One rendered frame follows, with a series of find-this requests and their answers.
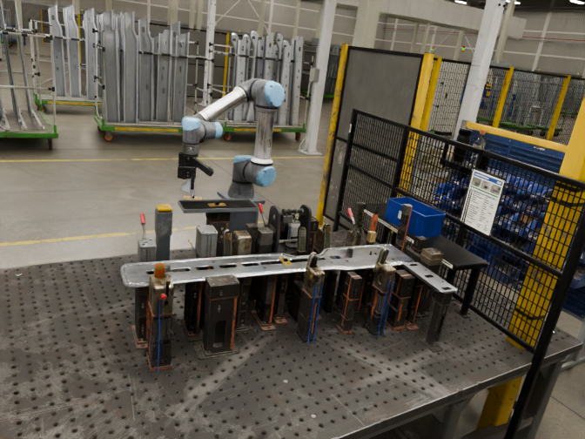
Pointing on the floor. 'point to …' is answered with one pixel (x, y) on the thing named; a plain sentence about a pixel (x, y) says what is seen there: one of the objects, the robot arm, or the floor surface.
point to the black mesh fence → (484, 236)
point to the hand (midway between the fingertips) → (192, 194)
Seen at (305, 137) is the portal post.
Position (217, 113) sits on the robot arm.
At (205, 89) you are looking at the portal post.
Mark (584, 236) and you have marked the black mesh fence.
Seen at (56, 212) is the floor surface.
